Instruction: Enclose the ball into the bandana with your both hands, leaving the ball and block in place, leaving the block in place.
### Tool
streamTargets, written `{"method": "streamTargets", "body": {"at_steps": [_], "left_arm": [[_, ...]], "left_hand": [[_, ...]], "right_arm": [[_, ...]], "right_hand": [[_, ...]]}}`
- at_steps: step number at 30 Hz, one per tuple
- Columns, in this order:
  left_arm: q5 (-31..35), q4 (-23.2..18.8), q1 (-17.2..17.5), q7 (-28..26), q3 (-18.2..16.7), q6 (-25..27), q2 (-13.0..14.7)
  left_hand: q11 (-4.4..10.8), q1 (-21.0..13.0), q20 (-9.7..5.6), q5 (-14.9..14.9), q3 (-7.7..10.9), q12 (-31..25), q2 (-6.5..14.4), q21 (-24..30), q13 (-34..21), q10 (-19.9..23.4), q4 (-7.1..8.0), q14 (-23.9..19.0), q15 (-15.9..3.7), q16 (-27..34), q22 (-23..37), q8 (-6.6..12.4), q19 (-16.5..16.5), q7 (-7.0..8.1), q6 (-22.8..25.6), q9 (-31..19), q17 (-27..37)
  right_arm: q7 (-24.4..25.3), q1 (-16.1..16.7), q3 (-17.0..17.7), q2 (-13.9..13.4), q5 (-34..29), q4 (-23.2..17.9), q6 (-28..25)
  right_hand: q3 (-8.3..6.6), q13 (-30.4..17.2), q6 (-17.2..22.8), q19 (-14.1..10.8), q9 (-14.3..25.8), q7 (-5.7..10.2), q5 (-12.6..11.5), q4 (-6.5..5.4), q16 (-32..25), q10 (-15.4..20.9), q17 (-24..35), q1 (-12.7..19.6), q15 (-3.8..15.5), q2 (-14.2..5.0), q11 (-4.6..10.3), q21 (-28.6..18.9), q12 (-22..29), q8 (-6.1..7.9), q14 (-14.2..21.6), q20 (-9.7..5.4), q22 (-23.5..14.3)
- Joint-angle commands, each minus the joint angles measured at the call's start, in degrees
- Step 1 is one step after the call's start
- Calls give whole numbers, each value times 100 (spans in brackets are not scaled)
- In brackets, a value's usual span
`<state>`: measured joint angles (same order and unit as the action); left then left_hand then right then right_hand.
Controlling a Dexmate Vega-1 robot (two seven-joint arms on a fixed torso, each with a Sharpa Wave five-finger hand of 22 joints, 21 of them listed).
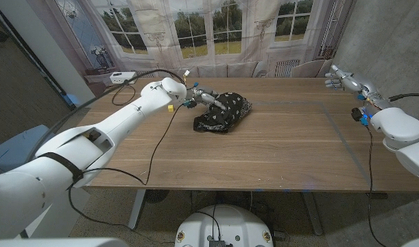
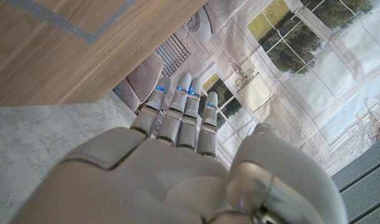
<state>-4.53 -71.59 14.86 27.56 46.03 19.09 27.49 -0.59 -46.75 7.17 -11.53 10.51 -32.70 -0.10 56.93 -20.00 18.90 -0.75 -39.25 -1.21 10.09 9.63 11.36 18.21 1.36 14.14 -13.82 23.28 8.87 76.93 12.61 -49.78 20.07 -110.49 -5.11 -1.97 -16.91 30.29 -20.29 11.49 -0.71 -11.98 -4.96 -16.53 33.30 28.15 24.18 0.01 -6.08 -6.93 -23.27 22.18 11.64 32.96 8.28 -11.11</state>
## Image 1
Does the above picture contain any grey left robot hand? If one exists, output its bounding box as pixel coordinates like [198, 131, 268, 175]
[183, 82, 230, 110]

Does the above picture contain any black white paisley bandana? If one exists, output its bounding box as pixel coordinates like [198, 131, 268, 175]
[193, 91, 253, 134]

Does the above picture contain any printed window backdrop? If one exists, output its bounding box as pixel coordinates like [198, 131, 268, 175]
[27, 0, 357, 80]

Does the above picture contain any white power strip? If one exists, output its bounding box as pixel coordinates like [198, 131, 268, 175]
[109, 71, 138, 85]

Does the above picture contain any round black floor object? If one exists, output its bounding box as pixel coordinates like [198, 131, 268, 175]
[145, 189, 171, 204]

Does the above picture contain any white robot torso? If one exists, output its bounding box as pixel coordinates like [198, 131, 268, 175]
[174, 204, 274, 247]

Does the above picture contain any white table leg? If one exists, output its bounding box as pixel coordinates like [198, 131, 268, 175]
[128, 189, 147, 231]

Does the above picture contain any grey table leg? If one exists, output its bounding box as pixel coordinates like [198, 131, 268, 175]
[301, 191, 324, 236]

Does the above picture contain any blue chair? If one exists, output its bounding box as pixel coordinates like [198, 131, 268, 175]
[0, 123, 51, 172]

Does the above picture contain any white robot housing rim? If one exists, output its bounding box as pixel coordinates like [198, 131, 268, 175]
[0, 237, 130, 247]

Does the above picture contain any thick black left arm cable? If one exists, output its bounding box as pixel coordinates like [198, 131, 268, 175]
[23, 69, 187, 162]

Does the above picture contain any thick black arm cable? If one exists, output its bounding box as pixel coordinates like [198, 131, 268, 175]
[23, 69, 187, 162]
[389, 93, 419, 103]

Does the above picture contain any thin black left arm wire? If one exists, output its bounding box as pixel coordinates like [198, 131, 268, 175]
[67, 102, 186, 247]

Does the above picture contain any thin black arm wire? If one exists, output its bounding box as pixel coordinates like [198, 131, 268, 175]
[67, 102, 186, 247]
[365, 125, 388, 247]

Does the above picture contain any black power strip cable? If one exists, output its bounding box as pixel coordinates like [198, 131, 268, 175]
[111, 81, 136, 106]

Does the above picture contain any black torso cable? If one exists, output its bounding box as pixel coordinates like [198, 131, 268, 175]
[194, 209, 222, 242]

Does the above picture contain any thin black right arm wire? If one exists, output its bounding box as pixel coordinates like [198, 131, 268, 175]
[365, 125, 388, 247]

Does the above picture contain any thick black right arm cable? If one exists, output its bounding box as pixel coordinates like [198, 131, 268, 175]
[389, 93, 419, 103]

